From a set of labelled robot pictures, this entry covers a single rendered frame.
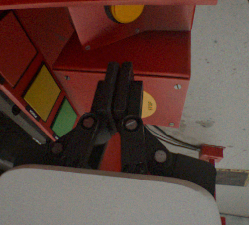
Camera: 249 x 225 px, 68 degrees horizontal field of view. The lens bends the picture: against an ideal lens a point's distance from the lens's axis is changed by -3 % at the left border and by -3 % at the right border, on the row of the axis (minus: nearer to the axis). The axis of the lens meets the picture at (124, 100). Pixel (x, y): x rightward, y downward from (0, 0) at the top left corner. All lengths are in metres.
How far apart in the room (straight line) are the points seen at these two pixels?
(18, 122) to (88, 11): 0.21
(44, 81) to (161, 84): 0.13
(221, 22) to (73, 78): 0.94
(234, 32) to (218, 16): 0.14
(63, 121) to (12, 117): 0.10
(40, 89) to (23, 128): 0.15
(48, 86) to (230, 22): 0.99
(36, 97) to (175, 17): 0.18
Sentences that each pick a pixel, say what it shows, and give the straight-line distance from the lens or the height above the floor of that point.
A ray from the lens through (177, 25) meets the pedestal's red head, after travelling 0.25.
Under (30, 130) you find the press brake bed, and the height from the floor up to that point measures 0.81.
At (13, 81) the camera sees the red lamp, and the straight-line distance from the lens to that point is 0.19.
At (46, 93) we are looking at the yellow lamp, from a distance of 0.22.
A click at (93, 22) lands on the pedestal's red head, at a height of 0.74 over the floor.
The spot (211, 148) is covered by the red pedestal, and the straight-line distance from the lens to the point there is 2.28.
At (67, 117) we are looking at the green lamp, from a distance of 0.27.
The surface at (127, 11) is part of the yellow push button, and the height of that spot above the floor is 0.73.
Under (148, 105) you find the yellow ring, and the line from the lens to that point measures 0.24.
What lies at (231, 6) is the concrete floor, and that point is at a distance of 1.06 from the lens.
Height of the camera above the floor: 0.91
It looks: 33 degrees down
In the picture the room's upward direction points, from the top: 166 degrees counter-clockwise
